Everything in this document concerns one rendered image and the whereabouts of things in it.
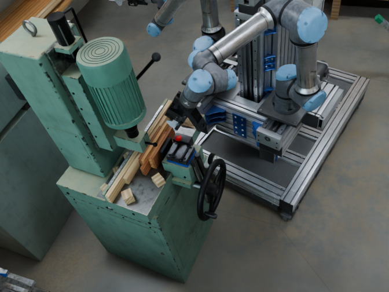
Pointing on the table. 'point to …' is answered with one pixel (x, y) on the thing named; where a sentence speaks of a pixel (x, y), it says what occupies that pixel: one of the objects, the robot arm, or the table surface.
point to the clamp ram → (165, 148)
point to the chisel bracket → (136, 143)
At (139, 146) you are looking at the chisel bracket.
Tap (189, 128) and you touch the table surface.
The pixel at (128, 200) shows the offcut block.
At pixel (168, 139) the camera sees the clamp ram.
